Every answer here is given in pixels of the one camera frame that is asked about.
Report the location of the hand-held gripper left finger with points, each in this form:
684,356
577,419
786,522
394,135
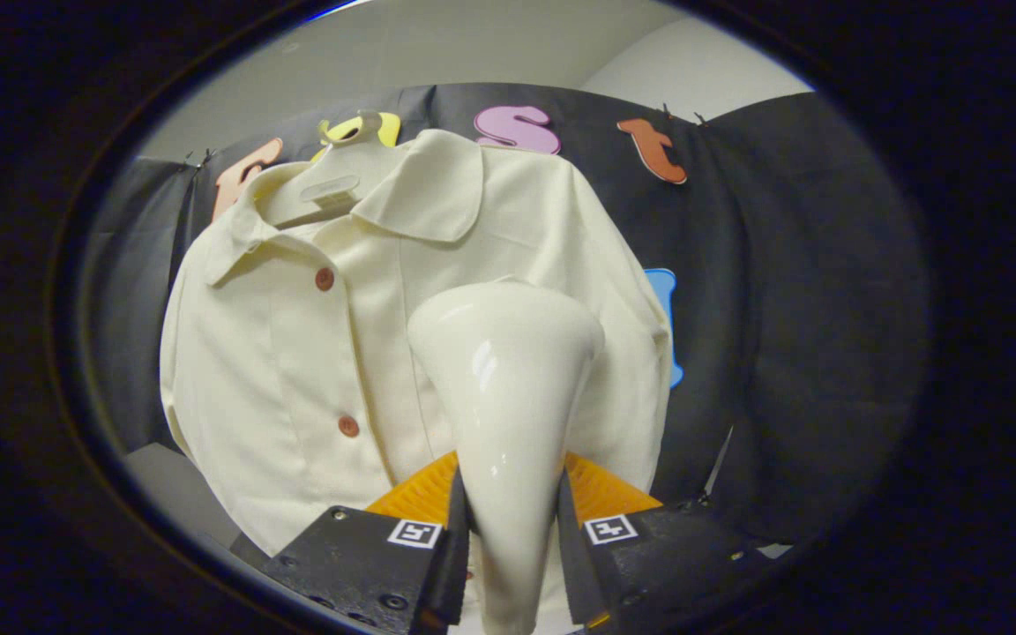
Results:
451,564

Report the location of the cream button-up shirt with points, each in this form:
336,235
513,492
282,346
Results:
279,353

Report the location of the grey cabinet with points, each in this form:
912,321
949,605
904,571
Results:
168,489

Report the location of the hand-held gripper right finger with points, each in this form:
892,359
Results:
575,564

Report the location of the black backdrop cloth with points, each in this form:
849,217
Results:
781,309

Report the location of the white garment steamer head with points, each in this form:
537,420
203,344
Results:
508,397

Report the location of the white plastic clothes hanger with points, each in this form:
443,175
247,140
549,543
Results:
332,176

